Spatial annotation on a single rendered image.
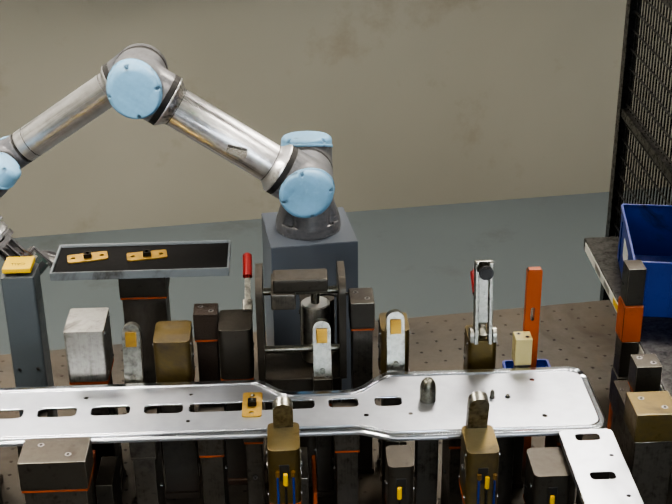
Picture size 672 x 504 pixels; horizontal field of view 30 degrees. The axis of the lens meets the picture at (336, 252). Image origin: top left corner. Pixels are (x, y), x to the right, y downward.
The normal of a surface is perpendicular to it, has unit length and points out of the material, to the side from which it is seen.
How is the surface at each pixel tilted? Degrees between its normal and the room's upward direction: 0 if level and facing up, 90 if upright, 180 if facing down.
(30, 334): 90
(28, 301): 90
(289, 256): 90
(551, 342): 0
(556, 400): 0
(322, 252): 90
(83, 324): 0
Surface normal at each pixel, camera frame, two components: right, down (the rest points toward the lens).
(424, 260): -0.01, -0.90
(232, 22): 0.16, 0.43
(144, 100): -0.09, 0.36
